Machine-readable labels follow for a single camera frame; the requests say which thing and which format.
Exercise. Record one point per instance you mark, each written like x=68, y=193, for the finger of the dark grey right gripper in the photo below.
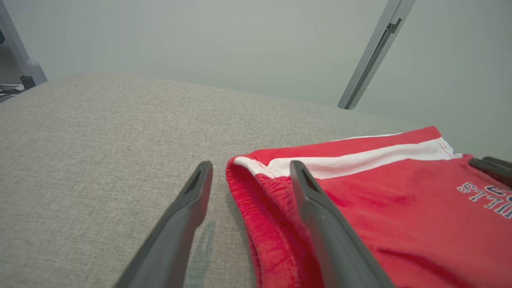
x=494, y=171
x=502, y=163

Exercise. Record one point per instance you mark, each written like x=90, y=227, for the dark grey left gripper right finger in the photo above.
x=340, y=252

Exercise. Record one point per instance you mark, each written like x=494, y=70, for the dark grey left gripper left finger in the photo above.
x=172, y=240

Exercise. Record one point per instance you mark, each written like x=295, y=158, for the red shorts with white stripe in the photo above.
x=400, y=224

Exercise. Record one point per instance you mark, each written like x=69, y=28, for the grey metal frame post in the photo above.
x=372, y=56

